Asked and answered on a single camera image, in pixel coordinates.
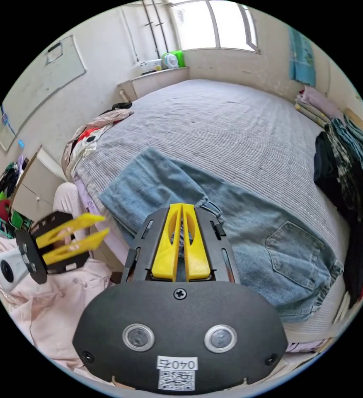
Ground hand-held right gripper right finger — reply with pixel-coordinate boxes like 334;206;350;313
182;203;212;283

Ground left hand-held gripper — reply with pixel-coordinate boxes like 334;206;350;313
15;211;111;284

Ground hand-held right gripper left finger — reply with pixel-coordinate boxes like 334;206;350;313
151;203;183;283

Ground blue jeans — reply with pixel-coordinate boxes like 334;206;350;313
98;147;344;324

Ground white cupboard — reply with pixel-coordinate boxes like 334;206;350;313
9;144;68;222

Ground person's body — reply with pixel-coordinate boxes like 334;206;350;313
0;182;127;371

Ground heap of coloured clothes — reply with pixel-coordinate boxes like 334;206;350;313
0;155;33;240

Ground heap of light crumpled clothes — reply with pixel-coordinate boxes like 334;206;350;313
62;109;135;178

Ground bed with grey striped sheet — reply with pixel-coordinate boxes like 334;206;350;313
62;78;356;352

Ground pile of clothes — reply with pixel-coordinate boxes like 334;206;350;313
313;115;363;309

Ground stack of folded quilts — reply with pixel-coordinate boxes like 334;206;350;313
294;85;344;126

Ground blue hanging towel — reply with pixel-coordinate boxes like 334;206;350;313
288;27;317;87

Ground window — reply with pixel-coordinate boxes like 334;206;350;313
169;0;261;54

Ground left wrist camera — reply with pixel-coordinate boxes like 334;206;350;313
0;248;30;286

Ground white wall board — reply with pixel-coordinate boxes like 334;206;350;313
1;34;87;138

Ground black wall pipe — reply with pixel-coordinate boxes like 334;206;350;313
142;0;161;58
152;0;170;55

